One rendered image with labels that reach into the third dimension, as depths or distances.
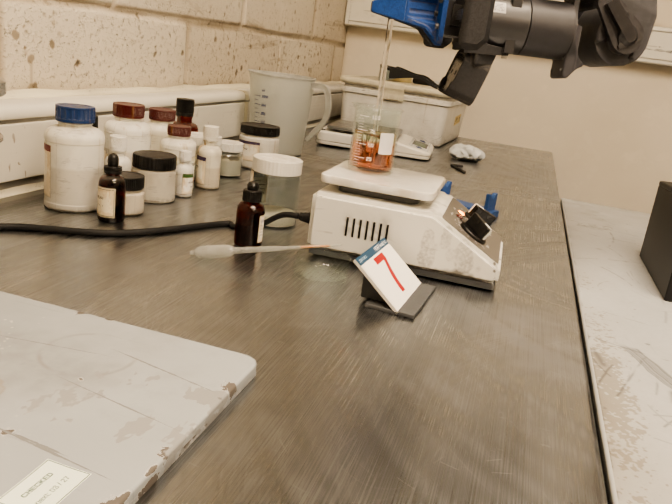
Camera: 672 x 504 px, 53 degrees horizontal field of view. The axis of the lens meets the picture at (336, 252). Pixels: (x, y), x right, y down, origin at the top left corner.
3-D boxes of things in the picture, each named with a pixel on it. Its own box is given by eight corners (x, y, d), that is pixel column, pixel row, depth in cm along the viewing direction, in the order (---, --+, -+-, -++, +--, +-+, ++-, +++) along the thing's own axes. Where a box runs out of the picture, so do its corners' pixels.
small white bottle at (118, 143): (134, 203, 82) (137, 137, 80) (113, 205, 80) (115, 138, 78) (118, 197, 84) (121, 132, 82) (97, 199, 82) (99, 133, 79)
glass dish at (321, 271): (359, 278, 66) (362, 257, 66) (327, 291, 62) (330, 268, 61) (313, 263, 69) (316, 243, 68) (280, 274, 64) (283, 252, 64)
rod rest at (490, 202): (498, 217, 102) (503, 194, 101) (488, 219, 100) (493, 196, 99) (442, 201, 108) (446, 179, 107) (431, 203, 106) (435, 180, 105)
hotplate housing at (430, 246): (499, 260, 79) (513, 194, 77) (495, 295, 67) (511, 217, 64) (318, 225, 84) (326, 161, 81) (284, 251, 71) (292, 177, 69)
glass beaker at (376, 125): (402, 177, 75) (413, 104, 73) (378, 182, 71) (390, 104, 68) (356, 167, 78) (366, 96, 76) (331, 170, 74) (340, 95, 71)
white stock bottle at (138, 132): (157, 186, 92) (162, 106, 89) (132, 194, 86) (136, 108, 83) (119, 179, 94) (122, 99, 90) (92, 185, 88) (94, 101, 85)
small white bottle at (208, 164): (217, 185, 98) (222, 125, 95) (220, 191, 95) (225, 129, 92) (193, 184, 97) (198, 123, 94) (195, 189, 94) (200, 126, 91)
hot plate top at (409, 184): (445, 184, 78) (446, 176, 78) (432, 203, 67) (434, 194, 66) (345, 166, 80) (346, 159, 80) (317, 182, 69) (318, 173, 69)
